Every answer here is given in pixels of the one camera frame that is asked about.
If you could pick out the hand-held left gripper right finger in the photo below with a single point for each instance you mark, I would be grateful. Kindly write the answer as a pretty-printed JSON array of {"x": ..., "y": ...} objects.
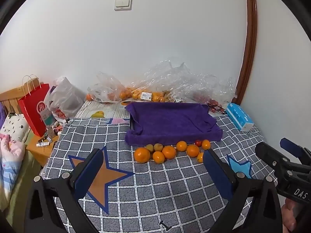
[{"x": 218, "y": 172}]

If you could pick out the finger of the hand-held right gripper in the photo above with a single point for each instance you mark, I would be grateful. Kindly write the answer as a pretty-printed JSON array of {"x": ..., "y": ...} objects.
[
  {"x": 291, "y": 146},
  {"x": 269, "y": 154}
]

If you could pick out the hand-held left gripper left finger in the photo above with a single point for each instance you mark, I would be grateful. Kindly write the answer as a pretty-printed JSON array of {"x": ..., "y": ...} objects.
[{"x": 90, "y": 172}]

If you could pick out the small orange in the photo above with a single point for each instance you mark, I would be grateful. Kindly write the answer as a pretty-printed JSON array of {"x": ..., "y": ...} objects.
[
  {"x": 200, "y": 157},
  {"x": 206, "y": 144}
]

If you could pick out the red cherry tomato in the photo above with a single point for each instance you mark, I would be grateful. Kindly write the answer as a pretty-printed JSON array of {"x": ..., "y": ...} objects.
[{"x": 198, "y": 143}]

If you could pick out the large orange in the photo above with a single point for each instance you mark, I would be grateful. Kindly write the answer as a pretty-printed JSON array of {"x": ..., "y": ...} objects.
[{"x": 142, "y": 154}]

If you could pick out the small yellow-green fruit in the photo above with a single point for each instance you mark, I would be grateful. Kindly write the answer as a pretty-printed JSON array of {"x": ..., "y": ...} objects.
[
  {"x": 149, "y": 147},
  {"x": 158, "y": 147}
]

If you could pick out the purple towel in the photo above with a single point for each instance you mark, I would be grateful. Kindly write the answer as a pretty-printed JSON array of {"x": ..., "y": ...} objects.
[{"x": 170, "y": 123}]

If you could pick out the person's right hand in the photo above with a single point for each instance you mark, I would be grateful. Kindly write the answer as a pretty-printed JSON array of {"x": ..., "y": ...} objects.
[{"x": 290, "y": 213}]

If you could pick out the blue tissue box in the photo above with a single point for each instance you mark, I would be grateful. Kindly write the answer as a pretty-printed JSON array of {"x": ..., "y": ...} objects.
[{"x": 239, "y": 116}]

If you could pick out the wooden nightstand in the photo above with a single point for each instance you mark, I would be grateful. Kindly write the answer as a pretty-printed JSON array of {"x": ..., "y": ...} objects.
[{"x": 41, "y": 153}]

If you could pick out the small white tube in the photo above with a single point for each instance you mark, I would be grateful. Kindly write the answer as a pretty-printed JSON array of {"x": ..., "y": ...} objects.
[{"x": 43, "y": 143}]

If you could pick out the pile of small toiletries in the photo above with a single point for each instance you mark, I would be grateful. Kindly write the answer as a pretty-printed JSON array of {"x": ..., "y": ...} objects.
[{"x": 53, "y": 129}]

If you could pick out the grey checked star blanket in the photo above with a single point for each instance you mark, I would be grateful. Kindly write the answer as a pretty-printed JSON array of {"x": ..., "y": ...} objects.
[{"x": 145, "y": 187}]

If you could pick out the black eyeglasses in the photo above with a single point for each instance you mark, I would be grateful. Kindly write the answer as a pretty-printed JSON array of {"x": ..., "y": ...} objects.
[{"x": 216, "y": 108}]

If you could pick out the white printed mat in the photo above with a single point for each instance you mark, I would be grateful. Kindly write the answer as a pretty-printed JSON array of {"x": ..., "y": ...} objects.
[{"x": 109, "y": 109}]

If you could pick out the green bed sheet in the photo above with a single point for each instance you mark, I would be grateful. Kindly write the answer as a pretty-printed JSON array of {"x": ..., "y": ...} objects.
[{"x": 21, "y": 187}]

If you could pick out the bagged red cherry tomatoes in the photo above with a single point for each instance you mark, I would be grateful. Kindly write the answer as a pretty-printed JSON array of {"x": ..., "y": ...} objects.
[{"x": 213, "y": 102}]

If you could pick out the loose orange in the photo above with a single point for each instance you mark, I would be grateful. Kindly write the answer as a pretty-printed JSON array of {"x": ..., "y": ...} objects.
[{"x": 88, "y": 97}]

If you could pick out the white plastic bag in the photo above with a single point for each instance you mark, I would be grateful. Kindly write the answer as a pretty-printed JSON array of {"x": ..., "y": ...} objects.
[{"x": 65, "y": 99}]

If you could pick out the pink and blue quilt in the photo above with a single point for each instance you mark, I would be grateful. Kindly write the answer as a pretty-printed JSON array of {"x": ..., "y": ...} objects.
[{"x": 8, "y": 162}]

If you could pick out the red paper bag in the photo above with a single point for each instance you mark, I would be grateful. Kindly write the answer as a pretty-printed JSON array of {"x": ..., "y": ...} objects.
[{"x": 31, "y": 111}]

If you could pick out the pile of bagged oranges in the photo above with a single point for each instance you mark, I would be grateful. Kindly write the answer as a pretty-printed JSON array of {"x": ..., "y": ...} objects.
[{"x": 124, "y": 93}]

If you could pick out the crumpled clear plastic bag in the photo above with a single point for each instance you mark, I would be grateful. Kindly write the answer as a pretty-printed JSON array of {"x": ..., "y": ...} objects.
[{"x": 206, "y": 85}]

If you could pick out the white spotted pillow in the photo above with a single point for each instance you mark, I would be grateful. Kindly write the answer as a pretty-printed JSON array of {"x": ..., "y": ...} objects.
[{"x": 14, "y": 126}]

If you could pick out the white price label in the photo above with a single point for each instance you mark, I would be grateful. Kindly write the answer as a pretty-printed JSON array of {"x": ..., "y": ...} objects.
[{"x": 146, "y": 95}]

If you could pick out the wooden headboard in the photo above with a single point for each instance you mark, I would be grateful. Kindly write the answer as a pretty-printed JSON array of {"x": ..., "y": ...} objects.
[{"x": 9, "y": 99}]

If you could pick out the brown wooden door frame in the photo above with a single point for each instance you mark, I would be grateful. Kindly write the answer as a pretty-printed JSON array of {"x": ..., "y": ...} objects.
[{"x": 250, "y": 41}]

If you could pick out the white light switch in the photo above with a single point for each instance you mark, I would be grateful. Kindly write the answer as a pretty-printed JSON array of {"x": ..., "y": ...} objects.
[{"x": 123, "y": 3}]

